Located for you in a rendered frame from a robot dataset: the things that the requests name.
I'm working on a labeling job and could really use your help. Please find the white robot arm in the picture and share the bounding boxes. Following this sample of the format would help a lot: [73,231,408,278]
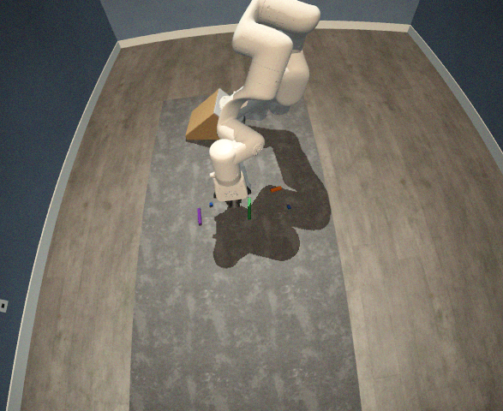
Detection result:
[209,0,320,187]

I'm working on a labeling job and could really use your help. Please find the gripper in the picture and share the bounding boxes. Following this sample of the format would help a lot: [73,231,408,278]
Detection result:
[213,171,251,208]

